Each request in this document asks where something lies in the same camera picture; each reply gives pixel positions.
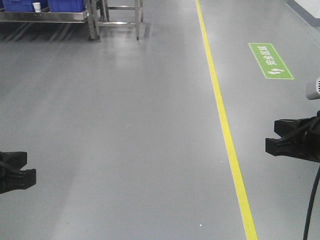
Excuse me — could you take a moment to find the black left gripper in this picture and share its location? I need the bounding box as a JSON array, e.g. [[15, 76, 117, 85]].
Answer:
[[0, 151, 37, 194]]

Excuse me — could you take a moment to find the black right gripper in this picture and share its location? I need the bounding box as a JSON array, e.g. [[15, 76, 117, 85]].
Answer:
[[265, 112, 320, 163]]

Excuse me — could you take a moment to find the steel table frame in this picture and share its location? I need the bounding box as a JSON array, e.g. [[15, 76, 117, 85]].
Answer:
[[96, 0, 144, 41]]

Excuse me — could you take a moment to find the green floor safety sign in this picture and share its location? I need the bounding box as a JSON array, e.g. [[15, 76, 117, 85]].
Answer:
[[248, 42, 295, 80]]

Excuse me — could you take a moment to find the blue plastic bin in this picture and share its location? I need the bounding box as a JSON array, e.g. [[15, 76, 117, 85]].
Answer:
[[2, 0, 48, 12], [48, 0, 86, 13]]

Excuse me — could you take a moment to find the blue plastic bin right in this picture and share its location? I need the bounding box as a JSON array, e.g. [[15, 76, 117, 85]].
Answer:
[[48, 0, 86, 13]]

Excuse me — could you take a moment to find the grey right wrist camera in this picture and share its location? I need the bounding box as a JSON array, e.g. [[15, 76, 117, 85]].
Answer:
[[305, 78, 320, 100]]

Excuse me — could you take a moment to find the blue plastic bin left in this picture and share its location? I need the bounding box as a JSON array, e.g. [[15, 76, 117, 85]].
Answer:
[[2, 0, 48, 12]]

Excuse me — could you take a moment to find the stainless steel rack frame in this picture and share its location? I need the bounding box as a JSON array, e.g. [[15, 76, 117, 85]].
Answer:
[[0, 0, 105, 41]]

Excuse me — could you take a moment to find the white paper cup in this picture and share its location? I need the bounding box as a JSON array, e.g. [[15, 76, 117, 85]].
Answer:
[[32, 2, 41, 13]]

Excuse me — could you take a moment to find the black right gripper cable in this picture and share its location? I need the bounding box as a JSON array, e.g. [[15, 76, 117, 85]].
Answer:
[[302, 164, 320, 240]]

